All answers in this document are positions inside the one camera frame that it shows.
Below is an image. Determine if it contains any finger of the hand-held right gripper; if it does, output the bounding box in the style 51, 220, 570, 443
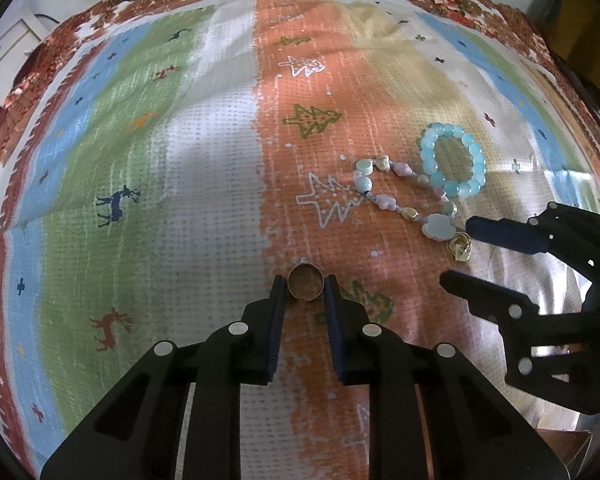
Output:
466, 202, 600, 281
440, 270, 587, 386

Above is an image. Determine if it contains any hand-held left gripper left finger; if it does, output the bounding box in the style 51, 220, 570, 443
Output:
40, 274, 288, 480

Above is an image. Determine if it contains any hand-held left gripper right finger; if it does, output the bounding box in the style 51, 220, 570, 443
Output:
324, 274, 571, 480

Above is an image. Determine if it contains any gold band ring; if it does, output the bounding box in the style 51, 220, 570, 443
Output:
286, 262, 327, 305

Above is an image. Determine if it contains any pastel bead bracelet with charm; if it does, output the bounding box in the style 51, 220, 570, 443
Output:
352, 156, 473, 261

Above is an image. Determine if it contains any metal tin box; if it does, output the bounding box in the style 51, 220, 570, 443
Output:
537, 430, 596, 480

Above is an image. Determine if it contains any light blue bead bracelet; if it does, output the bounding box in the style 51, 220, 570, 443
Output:
419, 122, 487, 199

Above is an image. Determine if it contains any striped printed blanket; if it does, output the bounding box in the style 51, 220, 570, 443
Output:
0, 0, 600, 480

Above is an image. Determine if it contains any white headboard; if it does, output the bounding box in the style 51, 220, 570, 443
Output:
0, 5, 56, 91

